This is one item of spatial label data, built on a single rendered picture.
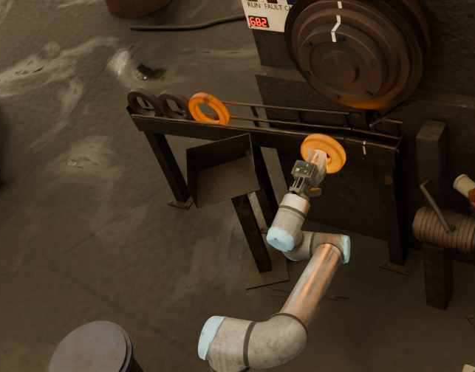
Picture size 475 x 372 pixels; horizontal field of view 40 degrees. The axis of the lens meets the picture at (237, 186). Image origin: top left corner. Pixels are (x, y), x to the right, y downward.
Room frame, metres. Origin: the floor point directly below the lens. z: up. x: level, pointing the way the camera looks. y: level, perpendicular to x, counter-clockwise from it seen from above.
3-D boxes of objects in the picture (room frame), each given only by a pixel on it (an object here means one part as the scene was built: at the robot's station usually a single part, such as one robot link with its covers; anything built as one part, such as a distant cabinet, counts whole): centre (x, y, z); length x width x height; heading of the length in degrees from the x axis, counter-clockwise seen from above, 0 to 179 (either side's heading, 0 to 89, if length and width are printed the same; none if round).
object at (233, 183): (1.86, 0.03, 0.36); 0.26 x 0.20 x 0.72; 80
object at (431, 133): (1.54, -0.68, 0.68); 0.11 x 0.08 x 0.24; 135
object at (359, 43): (1.63, -0.44, 1.11); 0.28 x 0.06 x 0.28; 45
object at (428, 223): (1.37, -0.65, 0.27); 0.22 x 0.13 x 0.53; 45
